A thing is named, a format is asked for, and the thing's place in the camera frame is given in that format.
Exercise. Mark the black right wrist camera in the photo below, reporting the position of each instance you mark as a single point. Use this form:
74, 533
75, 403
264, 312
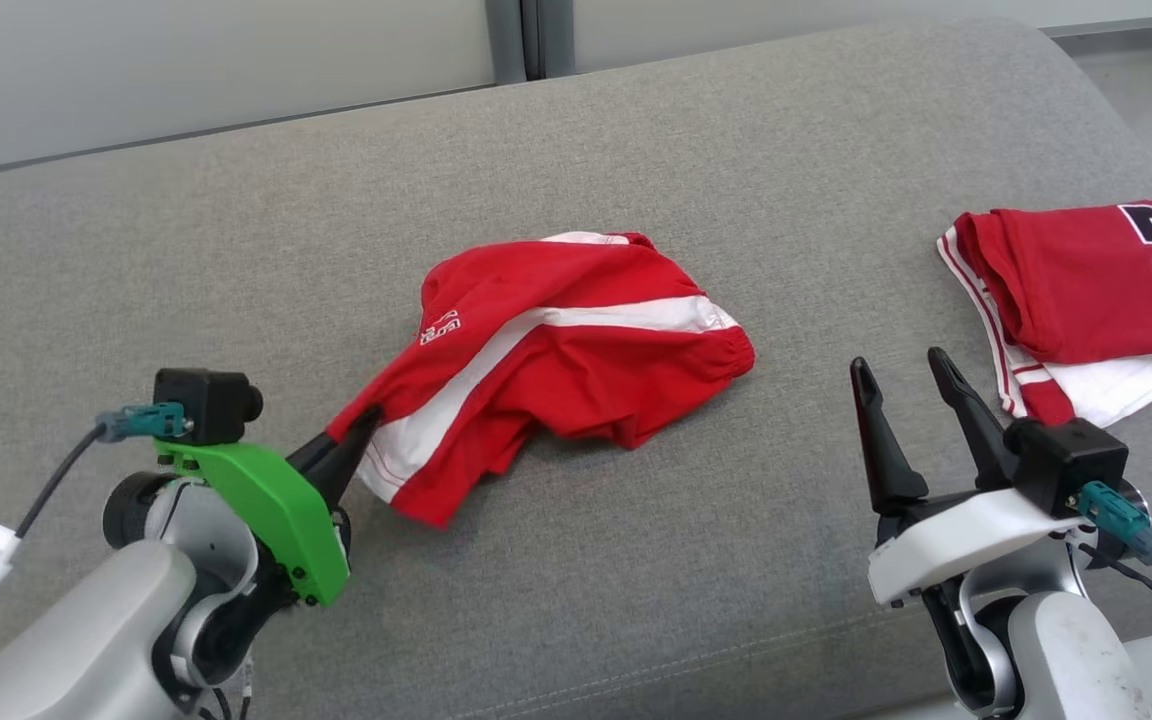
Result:
1071, 465

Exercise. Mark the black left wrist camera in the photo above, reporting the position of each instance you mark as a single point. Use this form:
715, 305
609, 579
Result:
206, 405

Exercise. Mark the red number 23 jersey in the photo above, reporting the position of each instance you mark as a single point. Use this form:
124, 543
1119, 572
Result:
1086, 290

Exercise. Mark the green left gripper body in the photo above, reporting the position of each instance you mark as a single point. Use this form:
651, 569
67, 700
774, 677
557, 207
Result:
286, 520

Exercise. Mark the grey metal frame post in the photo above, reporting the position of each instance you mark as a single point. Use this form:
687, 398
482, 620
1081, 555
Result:
531, 35

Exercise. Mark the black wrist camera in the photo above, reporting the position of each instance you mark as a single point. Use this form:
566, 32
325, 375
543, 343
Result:
1071, 465
206, 405

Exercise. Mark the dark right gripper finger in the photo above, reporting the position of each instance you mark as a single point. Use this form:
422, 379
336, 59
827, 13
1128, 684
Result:
981, 430
888, 460

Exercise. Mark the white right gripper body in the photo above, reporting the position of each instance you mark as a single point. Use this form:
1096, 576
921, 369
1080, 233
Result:
966, 535

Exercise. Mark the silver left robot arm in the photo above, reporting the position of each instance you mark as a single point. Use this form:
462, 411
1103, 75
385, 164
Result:
76, 640

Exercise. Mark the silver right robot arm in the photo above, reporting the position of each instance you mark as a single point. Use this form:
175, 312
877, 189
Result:
1066, 660

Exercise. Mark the red Bulls 23 shorts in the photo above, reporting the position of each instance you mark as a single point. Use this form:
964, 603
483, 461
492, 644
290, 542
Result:
576, 370

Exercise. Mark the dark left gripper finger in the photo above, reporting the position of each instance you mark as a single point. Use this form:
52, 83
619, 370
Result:
326, 450
341, 475

